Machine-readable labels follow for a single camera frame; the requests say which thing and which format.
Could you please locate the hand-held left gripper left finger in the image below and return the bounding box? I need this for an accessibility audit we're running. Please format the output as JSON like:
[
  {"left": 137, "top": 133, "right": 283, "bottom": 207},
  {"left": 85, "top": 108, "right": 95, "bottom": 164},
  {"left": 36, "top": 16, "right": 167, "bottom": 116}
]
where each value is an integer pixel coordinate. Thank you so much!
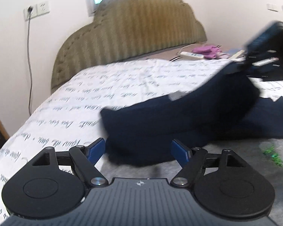
[{"left": 26, "top": 138, "right": 109, "bottom": 188}]

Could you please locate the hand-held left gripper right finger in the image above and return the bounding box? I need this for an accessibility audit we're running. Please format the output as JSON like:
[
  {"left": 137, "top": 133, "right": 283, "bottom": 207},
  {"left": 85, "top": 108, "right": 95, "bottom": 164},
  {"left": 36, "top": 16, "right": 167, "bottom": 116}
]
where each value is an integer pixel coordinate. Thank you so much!
[{"left": 170, "top": 139, "right": 251, "bottom": 189}]

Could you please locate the dark navy garment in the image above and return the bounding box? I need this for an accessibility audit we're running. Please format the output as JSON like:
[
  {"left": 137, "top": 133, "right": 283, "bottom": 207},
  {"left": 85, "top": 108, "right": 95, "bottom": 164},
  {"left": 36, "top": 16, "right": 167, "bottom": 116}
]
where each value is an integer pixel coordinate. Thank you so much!
[{"left": 100, "top": 61, "right": 283, "bottom": 166}]

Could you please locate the white remote control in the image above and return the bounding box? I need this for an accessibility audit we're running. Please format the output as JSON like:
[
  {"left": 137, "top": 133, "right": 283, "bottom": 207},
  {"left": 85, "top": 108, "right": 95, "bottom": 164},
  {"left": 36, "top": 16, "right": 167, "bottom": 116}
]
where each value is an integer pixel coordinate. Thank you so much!
[{"left": 251, "top": 57, "right": 279, "bottom": 67}]

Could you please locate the light blue cloth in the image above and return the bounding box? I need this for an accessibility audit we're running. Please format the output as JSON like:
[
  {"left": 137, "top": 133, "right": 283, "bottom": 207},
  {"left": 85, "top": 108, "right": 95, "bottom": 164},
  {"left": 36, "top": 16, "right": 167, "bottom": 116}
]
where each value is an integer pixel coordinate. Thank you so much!
[{"left": 227, "top": 48, "right": 246, "bottom": 60}]

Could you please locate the grey fuzzy blanket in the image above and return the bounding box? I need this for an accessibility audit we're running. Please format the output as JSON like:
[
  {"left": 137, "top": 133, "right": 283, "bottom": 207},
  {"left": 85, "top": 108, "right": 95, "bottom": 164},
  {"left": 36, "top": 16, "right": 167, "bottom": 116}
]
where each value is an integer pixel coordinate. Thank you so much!
[{"left": 94, "top": 137, "right": 283, "bottom": 226}]

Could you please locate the purple cloth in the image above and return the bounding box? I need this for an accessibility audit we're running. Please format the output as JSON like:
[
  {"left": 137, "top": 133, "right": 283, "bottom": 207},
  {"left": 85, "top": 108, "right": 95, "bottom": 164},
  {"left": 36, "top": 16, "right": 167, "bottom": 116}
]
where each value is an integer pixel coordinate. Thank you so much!
[{"left": 193, "top": 45, "right": 223, "bottom": 60}]

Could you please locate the white script-printed quilt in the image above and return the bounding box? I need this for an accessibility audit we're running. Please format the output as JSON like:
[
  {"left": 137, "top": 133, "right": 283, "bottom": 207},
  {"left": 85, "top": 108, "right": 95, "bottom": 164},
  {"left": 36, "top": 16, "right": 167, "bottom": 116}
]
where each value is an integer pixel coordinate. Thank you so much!
[{"left": 0, "top": 58, "right": 283, "bottom": 226}]

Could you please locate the white power strip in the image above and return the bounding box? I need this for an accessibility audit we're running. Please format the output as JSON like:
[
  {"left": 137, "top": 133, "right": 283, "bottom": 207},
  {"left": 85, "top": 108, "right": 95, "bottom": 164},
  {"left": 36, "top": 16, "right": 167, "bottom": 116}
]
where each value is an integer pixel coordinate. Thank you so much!
[{"left": 180, "top": 51, "right": 205, "bottom": 60}]

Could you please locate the tan mattress with striped band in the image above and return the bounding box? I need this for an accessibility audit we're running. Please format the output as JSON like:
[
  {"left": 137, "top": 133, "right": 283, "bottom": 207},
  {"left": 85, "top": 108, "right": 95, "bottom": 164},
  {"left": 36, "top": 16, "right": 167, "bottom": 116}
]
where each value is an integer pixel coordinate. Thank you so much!
[{"left": 145, "top": 44, "right": 204, "bottom": 62}]

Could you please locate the olive green padded headboard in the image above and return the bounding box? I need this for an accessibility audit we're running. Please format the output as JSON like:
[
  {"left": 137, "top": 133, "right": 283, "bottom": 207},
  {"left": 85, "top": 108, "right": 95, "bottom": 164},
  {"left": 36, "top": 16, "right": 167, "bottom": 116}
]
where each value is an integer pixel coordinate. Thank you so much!
[{"left": 51, "top": 0, "right": 208, "bottom": 95}]

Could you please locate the black plug with cable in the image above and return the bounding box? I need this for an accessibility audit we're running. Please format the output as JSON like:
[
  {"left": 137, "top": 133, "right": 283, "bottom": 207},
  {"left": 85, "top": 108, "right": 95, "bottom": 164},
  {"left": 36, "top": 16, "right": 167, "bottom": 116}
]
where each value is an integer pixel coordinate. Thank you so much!
[{"left": 26, "top": 7, "right": 34, "bottom": 115}]

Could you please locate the white wall socket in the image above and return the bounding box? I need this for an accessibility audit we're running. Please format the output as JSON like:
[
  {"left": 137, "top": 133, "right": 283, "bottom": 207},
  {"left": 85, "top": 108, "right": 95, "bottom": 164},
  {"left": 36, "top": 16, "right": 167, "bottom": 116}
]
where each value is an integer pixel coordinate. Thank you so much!
[
  {"left": 23, "top": 5, "right": 37, "bottom": 21},
  {"left": 36, "top": 1, "right": 50, "bottom": 15}
]

